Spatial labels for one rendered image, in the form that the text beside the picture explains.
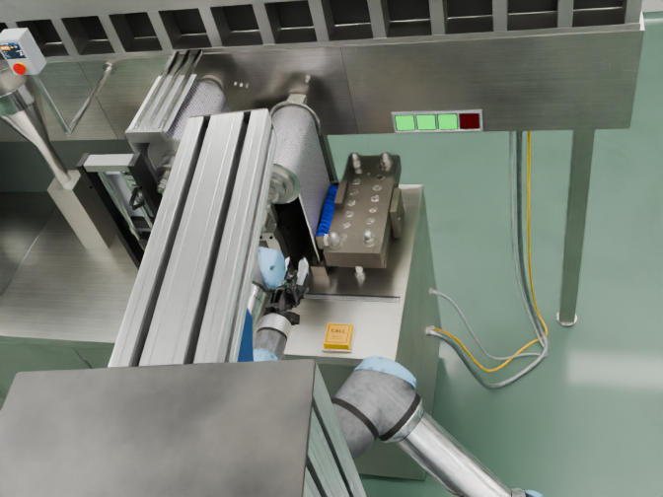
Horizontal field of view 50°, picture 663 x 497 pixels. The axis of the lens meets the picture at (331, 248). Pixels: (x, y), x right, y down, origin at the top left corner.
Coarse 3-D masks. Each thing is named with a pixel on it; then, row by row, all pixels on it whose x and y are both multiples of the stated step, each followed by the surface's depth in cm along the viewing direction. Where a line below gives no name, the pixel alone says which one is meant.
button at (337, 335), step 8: (328, 328) 192; (336, 328) 192; (344, 328) 191; (352, 328) 192; (328, 336) 190; (336, 336) 190; (344, 336) 189; (328, 344) 189; (336, 344) 188; (344, 344) 188
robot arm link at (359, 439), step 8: (336, 408) 135; (344, 408) 134; (336, 416) 134; (344, 416) 133; (352, 416) 133; (344, 424) 132; (352, 424) 133; (360, 424) 133; (344, 432) 132; (352, 432) 132; (360, 432) 133; (368, 432) 134; (352, 440) 132; (360, 440) 133; (368, 440) 134; (352, 448) 133; (360, 448) 134; (368, 448) 135; (352, 456) 134
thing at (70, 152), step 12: (60, 144) 239; (72, 144) 238; (84, 144) 237; (96, 144) 236; (108, 144) 235; (120, 144) 234; (324, 144) 216; (60, 156) 244; (72, 156) 243; (324, 156) 220; (72, 168) 247; (336, 180) 230
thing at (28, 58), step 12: (0, 36) 169; (12, 36) 168; (24, 36) 169; (0, 48) 170; (12, 48) 169; (24, 48) 169; (36, 48) 173; (12, 60) 172; (24, 60) 172; (36, 60) 173; (24, 72) 172; (36, 72) 174
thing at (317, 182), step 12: (312, 156) 198; (312, 168) 198; (324, 168) 209; (312, 180) 198; (324, 180) 209; (312, 192) 198; (324, 192) 210; (312, 204) 199; (324, 204) 210; (312, 216) 199; (312, 228) 199; (312, 240) 201
